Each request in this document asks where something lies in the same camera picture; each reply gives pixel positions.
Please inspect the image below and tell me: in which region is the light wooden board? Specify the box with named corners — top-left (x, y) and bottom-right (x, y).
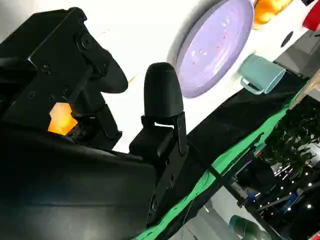
top-left (288, 72), bottom-right (320, 111)

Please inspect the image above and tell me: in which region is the lilac plate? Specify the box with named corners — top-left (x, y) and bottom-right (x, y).
top-left (174, 0), bottom-right (256, 99)

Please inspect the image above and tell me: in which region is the red cup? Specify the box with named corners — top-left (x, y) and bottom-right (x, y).
top-left (302, 2), bottom-right (320, 32)

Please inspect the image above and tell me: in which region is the black round table grommet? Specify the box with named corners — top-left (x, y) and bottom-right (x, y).
top-left (281, 31), bottom-right (295, 48)

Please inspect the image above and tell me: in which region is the green leafy plant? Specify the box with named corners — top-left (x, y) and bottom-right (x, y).
top-left (262, 97), bottom-right (320, 176)

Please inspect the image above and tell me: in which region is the pale green mug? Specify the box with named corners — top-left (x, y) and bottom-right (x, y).
top-left (239, 54), bottom-right (287, 96)

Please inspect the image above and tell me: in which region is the green cloth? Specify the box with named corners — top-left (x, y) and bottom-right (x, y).
top-left (136, 87), bottom-right (310, 240)

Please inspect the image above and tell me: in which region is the black cloth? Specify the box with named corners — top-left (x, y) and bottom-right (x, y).
top-left (149, 71), bottom-right (311, 226)

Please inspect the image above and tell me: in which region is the dark teal mug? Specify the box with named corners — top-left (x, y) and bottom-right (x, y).
top-left (228, 214), bottom-right (273, 240)

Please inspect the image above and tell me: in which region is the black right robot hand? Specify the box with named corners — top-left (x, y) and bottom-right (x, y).
top-left (0, 6), bottom-right (190, 240)

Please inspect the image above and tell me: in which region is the orange toy bread roll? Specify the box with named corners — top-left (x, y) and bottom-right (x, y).
top-left (47, 101), bottom-right (79, 137)
top-left (252, 0), bottom-right (293, 31)

